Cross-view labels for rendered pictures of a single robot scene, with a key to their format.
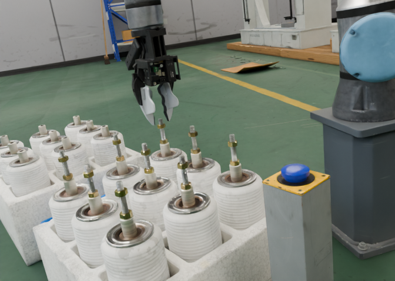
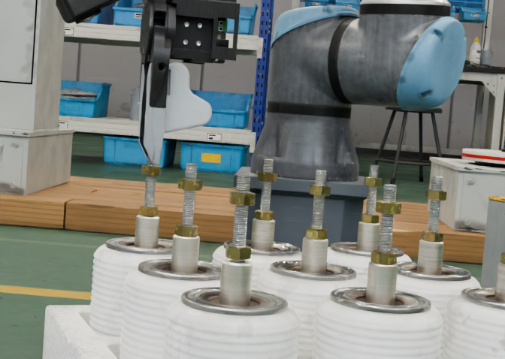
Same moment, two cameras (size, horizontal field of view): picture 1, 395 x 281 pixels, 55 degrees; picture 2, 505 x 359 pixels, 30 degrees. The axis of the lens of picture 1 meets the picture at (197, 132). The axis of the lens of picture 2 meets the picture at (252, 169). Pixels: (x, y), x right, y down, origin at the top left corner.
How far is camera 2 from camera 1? 1.06 m
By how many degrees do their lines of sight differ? 74
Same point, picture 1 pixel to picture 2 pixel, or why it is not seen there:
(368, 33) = (448, 38)
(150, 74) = (216, 34)
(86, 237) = (434, 345)
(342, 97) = (309, 143)
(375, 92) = (349, 137)
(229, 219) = not seen: hidden behind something
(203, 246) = not seen: hidden behind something
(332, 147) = (286, 232)
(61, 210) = (291, 333)
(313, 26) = not seen: outside the picture
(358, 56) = (436, 67)
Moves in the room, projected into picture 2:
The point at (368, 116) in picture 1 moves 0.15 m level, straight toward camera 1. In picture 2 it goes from (349, 172) to (448, 185)
